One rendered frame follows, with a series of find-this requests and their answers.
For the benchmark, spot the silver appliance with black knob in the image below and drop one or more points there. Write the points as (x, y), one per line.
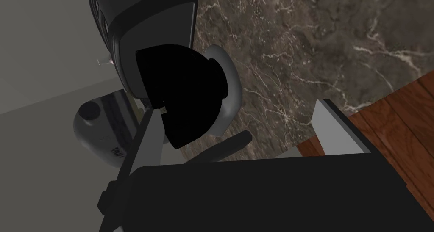
(101, 130)

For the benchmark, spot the dark grey coffee machine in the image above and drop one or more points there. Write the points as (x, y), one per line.
(149, 18)

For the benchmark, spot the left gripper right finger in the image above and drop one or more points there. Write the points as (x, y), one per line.
(334, 133)

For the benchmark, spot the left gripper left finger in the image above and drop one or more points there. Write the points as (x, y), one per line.
(149, 140)

